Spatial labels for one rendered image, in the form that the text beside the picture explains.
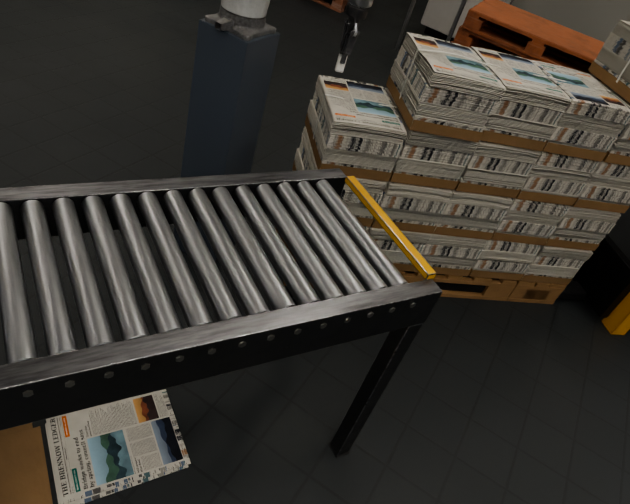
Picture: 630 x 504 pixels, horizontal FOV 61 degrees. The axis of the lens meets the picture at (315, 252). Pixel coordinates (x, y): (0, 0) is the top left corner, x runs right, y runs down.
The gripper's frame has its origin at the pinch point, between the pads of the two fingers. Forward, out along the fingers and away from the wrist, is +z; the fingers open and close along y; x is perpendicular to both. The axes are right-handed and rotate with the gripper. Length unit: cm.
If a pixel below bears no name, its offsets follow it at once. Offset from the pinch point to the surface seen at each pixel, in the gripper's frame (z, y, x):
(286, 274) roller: 17, -94, 28
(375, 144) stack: 20.3, -18.7, -15.6
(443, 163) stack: 24, -18, -46
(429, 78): -6.8, -17.3, -26.5
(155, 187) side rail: 16, -67, 59
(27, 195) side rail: 16, -76, 87
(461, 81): -8.8, -19.6, -37.1
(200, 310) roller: 16, -108, 48
